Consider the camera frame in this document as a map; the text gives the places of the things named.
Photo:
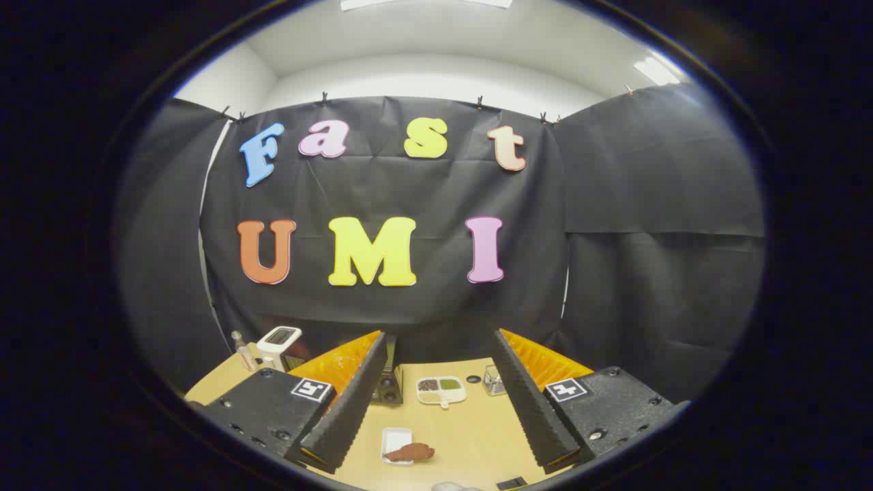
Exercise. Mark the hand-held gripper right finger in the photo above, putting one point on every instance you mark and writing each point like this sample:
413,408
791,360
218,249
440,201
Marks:
525,402

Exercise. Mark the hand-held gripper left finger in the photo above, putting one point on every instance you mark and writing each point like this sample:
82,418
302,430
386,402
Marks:
354,402

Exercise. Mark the black toaster oven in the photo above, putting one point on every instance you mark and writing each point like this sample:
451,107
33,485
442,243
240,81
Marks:
389,390

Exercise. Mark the brown meat steak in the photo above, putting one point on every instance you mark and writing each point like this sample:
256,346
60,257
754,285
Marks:
412,451

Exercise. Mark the white toaster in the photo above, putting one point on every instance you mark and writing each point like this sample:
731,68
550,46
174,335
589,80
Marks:
276,341

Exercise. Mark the white plastic tray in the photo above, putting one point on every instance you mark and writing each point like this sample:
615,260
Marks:
397,436

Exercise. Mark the white divided dish with grains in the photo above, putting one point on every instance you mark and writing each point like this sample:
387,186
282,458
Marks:
441,390

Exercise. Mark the small clear bottle orange label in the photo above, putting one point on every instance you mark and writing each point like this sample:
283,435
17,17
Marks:
244,354

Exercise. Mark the row of black cloth clips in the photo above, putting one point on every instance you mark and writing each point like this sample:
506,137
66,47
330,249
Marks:
480,103

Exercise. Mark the ceiling light panel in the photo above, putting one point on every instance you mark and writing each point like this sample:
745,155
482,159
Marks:
656,71
382,3

